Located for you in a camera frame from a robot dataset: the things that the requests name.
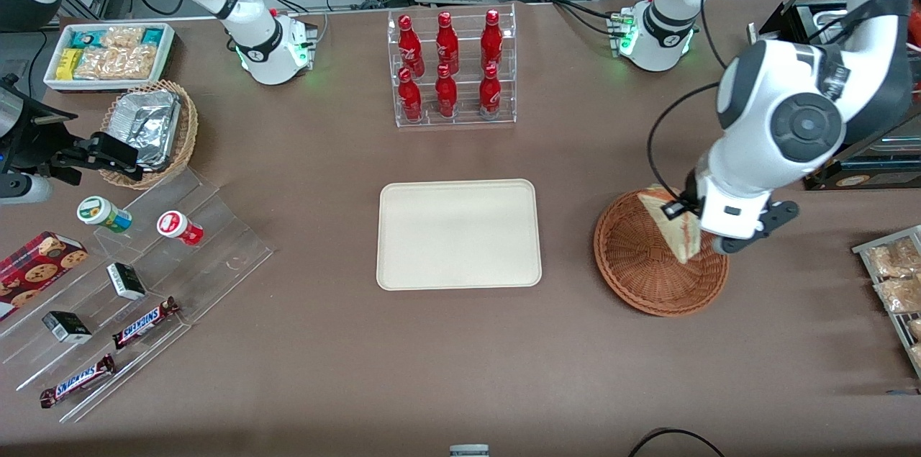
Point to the light woven basket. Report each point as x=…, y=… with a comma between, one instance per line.
x=188, y=133

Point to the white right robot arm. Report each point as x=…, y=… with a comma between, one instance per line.
x=255, y=47

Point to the green lid cup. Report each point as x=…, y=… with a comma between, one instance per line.
x=101, y=213

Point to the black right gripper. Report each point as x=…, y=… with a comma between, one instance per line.
x=44, y=145

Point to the cream rectangular tray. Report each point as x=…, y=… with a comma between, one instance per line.
x=458, y=234

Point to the triangle sandwich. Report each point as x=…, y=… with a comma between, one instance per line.
x=678, y=241

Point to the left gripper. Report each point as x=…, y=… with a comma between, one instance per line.
x=689, y=198

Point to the small grey device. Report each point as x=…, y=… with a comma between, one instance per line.
x=469, y=450

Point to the red cola bottle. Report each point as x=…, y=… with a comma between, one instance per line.
x=491, y=41
x=410, y=98
x=446, y=96
x=490, y=93
x=447, y=45
x=410, y=47

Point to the silver foil container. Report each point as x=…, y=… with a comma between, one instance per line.
x=147, y=126

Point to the brown Snickers bar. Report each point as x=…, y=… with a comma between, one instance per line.
x=78, y=381
x=144, y=323

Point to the small black box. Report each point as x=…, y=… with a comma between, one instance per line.
x=126, y=281
x=66, y=327

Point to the white rectangular snack bin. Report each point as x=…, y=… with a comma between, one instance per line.
x=50, y=81

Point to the teal snack packet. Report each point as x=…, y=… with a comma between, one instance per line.
x=153, y=37
x=86, y=38

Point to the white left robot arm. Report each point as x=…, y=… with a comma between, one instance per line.
x=791, y=119

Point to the yellow snack packet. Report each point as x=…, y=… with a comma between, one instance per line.
x=68, y=64

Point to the red lid cup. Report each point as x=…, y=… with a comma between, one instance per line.
x=178, y=227

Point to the small clear nut bag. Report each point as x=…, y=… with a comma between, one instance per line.
x=124, y=37

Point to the red cookie box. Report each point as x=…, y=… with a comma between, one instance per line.
x=36, y=270

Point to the brown woven round basket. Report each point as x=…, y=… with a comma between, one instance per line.
x=647, y=277

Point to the large clear nut bag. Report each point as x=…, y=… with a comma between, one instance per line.
x=119, y=62

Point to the clear acrylic stepped display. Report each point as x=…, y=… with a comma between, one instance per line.
x=216, y=255

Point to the clear nut snack bag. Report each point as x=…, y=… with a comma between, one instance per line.
x=896, y=259
x=915, y=329
x=903, y=293
x=917, y=355

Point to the clear acrylic bottle rack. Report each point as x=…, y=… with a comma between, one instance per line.
x=468, y=119

